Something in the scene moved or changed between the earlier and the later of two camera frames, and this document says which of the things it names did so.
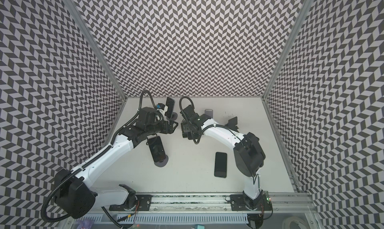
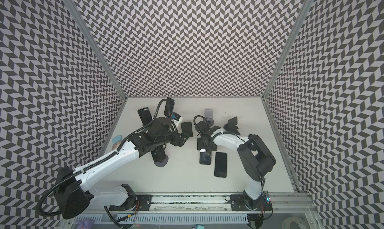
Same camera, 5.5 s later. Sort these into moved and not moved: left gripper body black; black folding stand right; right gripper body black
Moved: right gripper body black; left gripper body black
Not moved: black folding stand right
